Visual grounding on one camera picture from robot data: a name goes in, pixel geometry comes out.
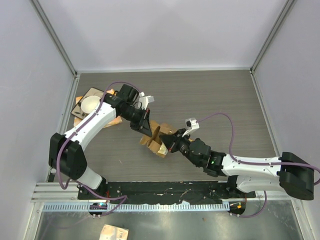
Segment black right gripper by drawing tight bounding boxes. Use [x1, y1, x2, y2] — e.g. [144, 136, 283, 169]
[160, 128, 201, 167]

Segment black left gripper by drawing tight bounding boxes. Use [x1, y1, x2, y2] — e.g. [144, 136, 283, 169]
[119, 106, 152, 137]

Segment brown cardboard express box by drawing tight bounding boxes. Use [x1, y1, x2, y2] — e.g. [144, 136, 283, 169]
[139, 120, 177, 158]

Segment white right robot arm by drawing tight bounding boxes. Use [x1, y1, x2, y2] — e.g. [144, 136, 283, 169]
[159, 128, 315, 201]

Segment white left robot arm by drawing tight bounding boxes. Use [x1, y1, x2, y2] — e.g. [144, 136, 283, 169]
[48, 82, 154, 200]

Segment white floral bowl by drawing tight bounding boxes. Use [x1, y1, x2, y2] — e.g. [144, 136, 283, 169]
[80, 95, 100, 114]

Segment orange checkered cloth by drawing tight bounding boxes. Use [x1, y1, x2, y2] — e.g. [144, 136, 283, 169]
[71, 87, 123, 128]

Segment floral square plate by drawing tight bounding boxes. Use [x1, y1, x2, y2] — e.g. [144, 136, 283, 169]
[71, 87, 103, 119]

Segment pink paper packet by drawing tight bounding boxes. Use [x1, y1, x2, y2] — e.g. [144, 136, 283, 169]
[99, 224, 129, 240]

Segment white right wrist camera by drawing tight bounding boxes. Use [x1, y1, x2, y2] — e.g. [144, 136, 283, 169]
[182, 117, 200, 137]

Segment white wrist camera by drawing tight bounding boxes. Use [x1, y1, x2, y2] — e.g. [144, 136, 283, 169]
[182, 117, 200, 137]
[138, 91, 155, 110]

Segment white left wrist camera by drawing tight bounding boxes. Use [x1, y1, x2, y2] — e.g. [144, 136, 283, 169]
[138, 91, 155, 110]

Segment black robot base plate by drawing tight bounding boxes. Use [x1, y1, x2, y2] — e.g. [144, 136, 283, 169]
[77, 180, 257, 206]

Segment white slotted cable duct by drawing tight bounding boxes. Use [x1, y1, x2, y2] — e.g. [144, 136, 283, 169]
[42, 201, 230, 213]

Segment aluminium frame rail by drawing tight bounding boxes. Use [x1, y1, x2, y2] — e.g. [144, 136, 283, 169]
[31, 178, 305, 202]

